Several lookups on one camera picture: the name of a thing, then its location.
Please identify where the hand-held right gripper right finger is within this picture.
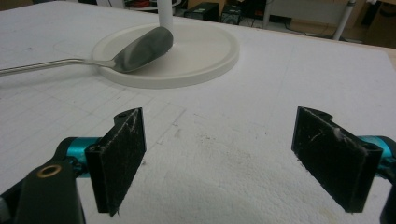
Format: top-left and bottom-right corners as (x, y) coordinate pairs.
(290, 105), (384, 214)

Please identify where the black box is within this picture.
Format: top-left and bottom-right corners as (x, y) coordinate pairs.
(183, 2), (220, 22)

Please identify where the cardboard box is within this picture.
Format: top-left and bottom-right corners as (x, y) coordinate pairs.
(363, 1), (396, 49)

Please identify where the metal spoon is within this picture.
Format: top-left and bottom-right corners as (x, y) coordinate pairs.
(0, 26), (175, 77)

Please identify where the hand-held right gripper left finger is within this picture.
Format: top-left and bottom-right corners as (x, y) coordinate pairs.
(84, 106), (148, 217)

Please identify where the white table leg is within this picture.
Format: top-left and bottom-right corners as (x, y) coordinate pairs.
(332, 0), (357, 41)

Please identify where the white stand pole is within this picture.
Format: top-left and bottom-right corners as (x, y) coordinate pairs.
(157, 0), (175, 30)

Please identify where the white round stand base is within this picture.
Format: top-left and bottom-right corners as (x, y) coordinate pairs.
(92, 21), (241, 90)

